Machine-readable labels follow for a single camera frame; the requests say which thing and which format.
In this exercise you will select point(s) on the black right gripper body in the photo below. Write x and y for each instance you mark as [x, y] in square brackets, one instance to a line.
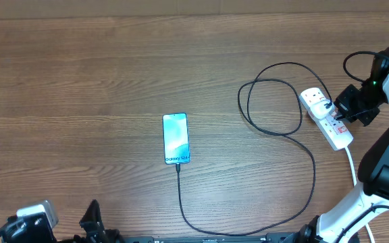
[358, 104]

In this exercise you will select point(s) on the blue Samsung smartphone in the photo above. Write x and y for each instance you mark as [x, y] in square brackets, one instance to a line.
[175, 138]

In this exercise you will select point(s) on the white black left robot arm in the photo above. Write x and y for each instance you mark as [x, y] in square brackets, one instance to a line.
[113, 236]

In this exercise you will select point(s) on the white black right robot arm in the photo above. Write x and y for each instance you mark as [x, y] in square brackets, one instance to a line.
[370, 196]

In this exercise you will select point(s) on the white USB charger adapter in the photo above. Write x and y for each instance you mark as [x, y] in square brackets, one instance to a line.
[321, 110]

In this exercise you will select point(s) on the white power strip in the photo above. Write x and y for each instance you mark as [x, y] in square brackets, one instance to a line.
[335, 132]

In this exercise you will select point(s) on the brown cardboard backdrop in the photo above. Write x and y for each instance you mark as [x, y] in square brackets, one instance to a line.
[39, 9]

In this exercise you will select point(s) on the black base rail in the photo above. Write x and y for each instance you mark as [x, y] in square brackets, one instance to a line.
[211, 239]

